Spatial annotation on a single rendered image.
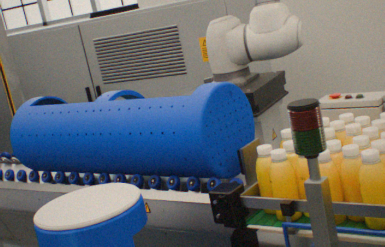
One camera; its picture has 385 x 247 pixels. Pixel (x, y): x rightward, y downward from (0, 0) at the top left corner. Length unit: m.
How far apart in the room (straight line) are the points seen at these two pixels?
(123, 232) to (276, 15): 1.17
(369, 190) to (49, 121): 1.13
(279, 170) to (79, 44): 2.70
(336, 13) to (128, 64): 1.63
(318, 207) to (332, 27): 3.39
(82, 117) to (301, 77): 2.94
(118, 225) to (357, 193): 0.57
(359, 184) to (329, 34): 3.18
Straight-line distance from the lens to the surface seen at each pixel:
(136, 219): 1.47
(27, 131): 2.13
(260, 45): 2.30
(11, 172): 2.36
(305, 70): 4.62
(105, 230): 1.42
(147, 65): 3.69
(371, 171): 1.36
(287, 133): 1.63
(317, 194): 1.18
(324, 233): 1.21
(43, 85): 4.28
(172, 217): 1.78
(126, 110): 1.79
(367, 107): 1.77
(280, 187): 1.47
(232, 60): 2.34
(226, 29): 2.33
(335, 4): 4.48
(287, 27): 2.28
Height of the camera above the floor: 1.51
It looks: 13 degrees down
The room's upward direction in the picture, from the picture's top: 12 degrees counter-clockwise
